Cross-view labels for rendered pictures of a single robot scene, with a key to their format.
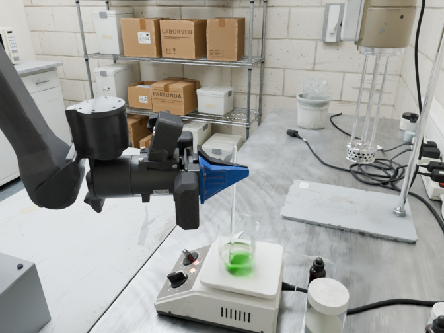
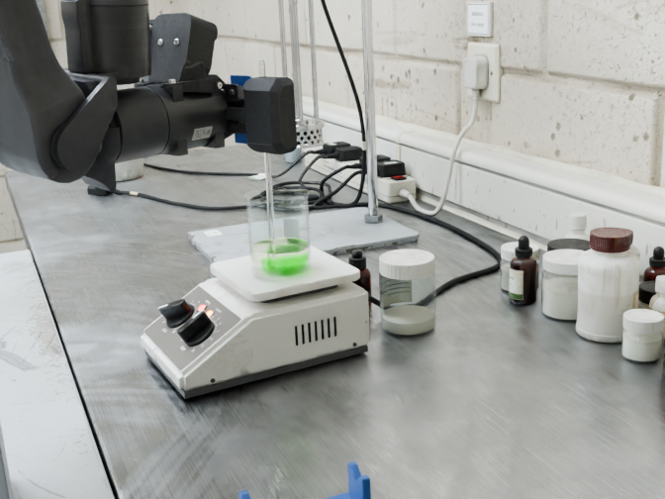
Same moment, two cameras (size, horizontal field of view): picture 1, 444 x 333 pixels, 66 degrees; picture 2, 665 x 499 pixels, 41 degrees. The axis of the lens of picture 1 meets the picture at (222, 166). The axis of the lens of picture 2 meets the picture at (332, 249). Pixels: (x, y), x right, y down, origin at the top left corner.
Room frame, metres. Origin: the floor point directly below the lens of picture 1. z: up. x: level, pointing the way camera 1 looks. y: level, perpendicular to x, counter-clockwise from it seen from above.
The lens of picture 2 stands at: (-0.22, 0.49, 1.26)
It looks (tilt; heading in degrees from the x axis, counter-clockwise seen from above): 17 degrees down; 318
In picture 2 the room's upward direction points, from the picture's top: 3 degrees counter-clockwise
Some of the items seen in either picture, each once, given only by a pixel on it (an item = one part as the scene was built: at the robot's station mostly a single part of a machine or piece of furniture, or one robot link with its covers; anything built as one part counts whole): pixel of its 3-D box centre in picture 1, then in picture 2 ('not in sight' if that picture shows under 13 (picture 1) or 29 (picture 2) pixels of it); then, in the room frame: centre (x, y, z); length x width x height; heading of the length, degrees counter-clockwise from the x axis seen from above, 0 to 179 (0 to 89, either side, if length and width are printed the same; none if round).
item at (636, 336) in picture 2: not in sight; (642, 336); (0.16, -0.25, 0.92); 0.04 x 0.04 x 0.04
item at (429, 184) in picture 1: (429, 164); (354, 169); (0.96, -0.64, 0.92); 0.40 x 0.06 x 0.04; 160
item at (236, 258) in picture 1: (236, 248); (280, 236); (0.43, -0.02, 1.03); 0.07 x 0.06 x 0.08; 158
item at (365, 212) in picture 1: (346, 206); (300, 236); (0.74, -0.31, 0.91); 0.30 x 0.20 x 0.01; 70
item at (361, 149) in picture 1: (369, 106); (297, 56); (0.74, -0.32, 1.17); 0.07 x 0.07 x 0.25
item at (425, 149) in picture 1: (427, 151); (343, 153); (0.99, -0.64, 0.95); 0.07 x 0.04 x 0.02; 70
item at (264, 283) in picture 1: (244, 263); (283, 270); (0.44, -0.04, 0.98); 0.12 x 0.12 x 0.01; 75
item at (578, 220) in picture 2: not in sight; (577, 246); (0.34, -0.42, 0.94); 0.03 x 0.03 x 0.08
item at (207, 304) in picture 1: (228, 281); (262, 317); (0.45, -0.01, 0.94); 0.22 x 0.13 x 0.08; 75
